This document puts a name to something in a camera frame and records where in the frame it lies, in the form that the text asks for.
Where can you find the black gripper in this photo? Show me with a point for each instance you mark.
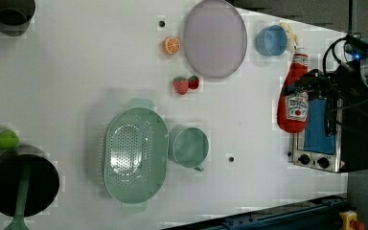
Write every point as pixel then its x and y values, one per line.
pixel 342 81

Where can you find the red ketchup bottle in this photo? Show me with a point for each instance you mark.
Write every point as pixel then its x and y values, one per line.
pixel 293 107

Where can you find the green oval strainer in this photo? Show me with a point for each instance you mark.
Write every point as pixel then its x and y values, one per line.
pixel 135 155

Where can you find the banana toy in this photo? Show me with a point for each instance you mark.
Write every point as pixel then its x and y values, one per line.
pixel 292 38

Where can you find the blue cup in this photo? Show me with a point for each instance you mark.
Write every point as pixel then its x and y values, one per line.
pixel 271 41

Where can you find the toaster oven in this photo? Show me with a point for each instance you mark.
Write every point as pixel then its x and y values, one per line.
pixel 335 139

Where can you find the purple round plate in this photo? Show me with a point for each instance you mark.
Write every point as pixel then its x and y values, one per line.
pixel 215 38

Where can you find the red strawberry toy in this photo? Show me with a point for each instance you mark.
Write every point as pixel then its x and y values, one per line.
pixel 193 82

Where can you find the pink strawberry toy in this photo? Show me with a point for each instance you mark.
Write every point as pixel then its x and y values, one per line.
pixel 181 85

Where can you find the green mug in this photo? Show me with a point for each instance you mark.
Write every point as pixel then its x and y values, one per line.
pixel 188 147

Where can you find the orange slice toy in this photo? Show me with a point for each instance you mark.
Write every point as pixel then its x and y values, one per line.
pixel 171 45

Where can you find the yellow red emergency button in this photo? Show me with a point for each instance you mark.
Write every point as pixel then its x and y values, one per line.
pixel 351 222

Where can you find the black pot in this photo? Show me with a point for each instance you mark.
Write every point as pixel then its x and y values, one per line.
pixel 43 185

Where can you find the green spatula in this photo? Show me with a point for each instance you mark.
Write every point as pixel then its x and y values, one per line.
pixel 18 222

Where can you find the blue metal frame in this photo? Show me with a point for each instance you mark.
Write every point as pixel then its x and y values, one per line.
pixel 315 214

